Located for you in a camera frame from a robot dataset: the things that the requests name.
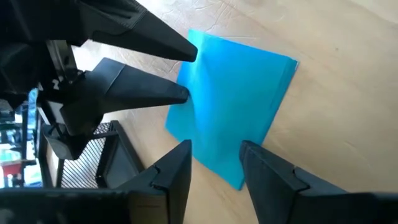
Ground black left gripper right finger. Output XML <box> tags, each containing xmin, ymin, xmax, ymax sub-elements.
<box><xmin>238</xmin><ymin>139</ymin><xmax>398</xmax><ymax>224</ymax></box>

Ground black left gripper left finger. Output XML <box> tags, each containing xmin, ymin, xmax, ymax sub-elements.
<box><xmin>0</xmin><ymin>139</ymin><xmax>193</xmax><ymax>224</ymax></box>

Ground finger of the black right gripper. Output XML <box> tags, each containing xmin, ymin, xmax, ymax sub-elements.
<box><xmin>76</xmin><ymin>0</ymin><xmax>198</xmax><ymax>63</ymax></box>
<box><xmin>60</xmin><ymin>57</ymin><xmax>190</xmax><ymax>137</ymax></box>

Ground black mesh desk organizer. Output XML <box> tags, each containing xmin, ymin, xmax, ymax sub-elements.
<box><xmin>37</xmin><ymin>120</ymin><xmax>146</xmax><ymax>189</ymax></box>

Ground blue sticky note pad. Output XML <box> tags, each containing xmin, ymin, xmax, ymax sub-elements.
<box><xmin>164</xmin><ymin>29</ymin><xmax>299</xmax><ymax>191</ymax></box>

